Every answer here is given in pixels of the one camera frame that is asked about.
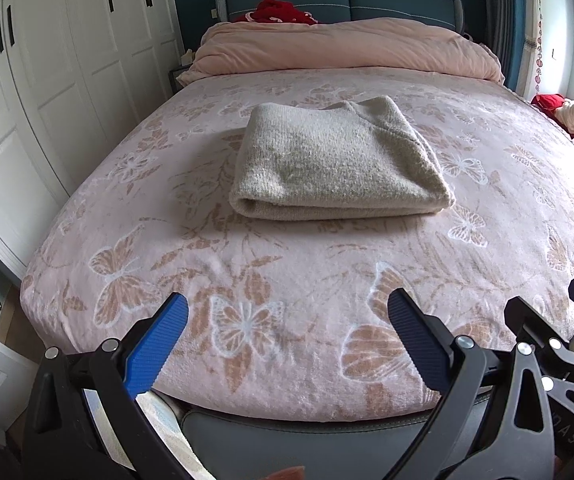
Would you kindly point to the pink butterfly blanket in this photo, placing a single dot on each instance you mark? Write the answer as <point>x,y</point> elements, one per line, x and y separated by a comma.
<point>267,260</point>

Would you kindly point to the dark grey curtain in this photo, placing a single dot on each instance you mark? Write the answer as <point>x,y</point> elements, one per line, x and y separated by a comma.
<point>502,20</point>

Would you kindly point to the red cloth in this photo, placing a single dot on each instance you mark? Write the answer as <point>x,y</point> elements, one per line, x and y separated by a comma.
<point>277,10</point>

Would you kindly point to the red fabric bundle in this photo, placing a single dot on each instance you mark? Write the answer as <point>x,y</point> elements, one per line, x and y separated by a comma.
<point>549,105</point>

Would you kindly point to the pink duvet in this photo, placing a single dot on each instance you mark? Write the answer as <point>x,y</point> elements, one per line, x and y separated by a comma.
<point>342,45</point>

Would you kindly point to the white wardrobe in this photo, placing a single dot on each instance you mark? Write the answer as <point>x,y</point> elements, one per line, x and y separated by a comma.
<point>67,85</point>

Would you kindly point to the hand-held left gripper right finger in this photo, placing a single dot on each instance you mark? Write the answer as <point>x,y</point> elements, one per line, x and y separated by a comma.
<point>417,345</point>

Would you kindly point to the cream knit sweater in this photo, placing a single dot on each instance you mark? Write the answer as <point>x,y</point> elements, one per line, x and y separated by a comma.
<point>327,165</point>

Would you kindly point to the person's fuzzy white clothing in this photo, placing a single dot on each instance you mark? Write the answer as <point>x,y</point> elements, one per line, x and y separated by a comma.
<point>167,425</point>

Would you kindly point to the grey bed frame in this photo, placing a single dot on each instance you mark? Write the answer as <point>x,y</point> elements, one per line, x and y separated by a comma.
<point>292,440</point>

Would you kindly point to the dark nightstand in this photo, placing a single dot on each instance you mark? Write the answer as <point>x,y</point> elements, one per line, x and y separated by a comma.
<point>179,80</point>

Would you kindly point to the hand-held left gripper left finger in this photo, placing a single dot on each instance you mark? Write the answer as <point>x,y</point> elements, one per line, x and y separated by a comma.
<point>159,345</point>

